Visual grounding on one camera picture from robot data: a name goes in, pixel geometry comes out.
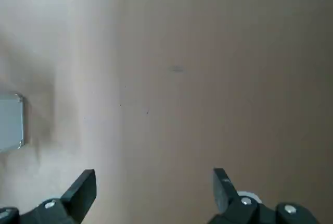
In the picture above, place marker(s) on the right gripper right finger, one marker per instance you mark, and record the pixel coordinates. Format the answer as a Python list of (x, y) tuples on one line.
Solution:
[(234, 208)]

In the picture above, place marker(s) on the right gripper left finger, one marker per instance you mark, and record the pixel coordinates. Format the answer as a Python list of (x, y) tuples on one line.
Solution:
[(65, 208)]

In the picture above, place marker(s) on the silver aluminium first-aid case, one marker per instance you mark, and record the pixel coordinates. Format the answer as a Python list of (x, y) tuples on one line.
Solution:
[(10, 122)]

